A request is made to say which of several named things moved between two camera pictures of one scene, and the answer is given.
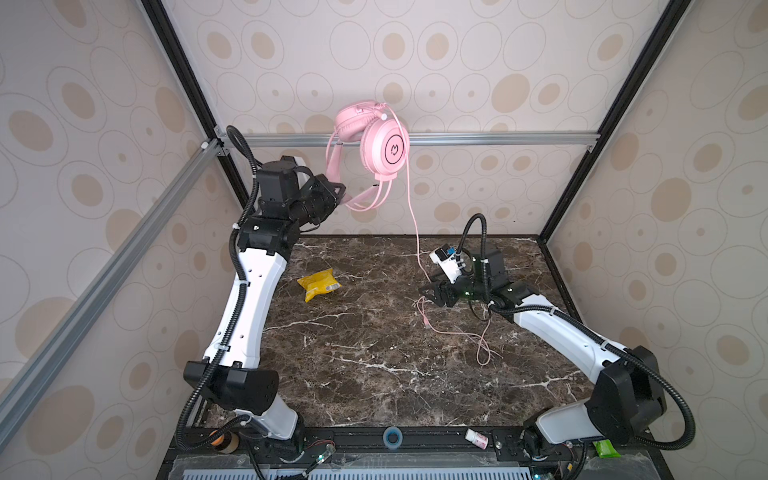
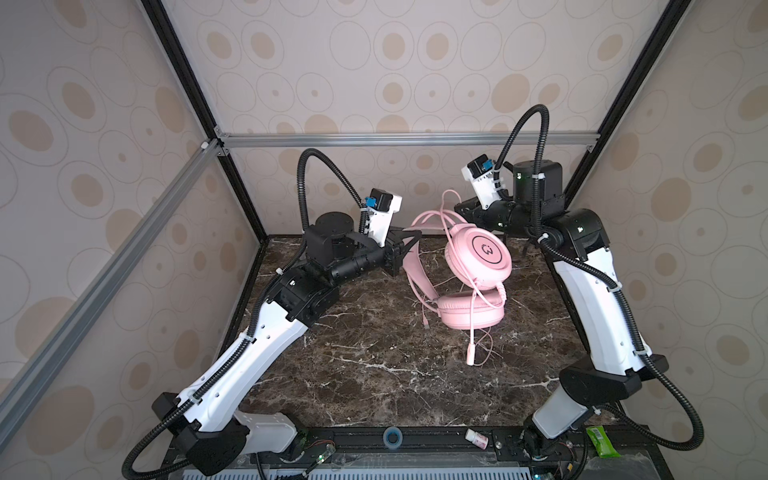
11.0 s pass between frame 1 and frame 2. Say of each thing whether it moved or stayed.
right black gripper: moved
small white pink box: stayed
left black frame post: stayed
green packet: stayed
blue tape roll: stayed
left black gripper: moved
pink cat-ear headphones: moved
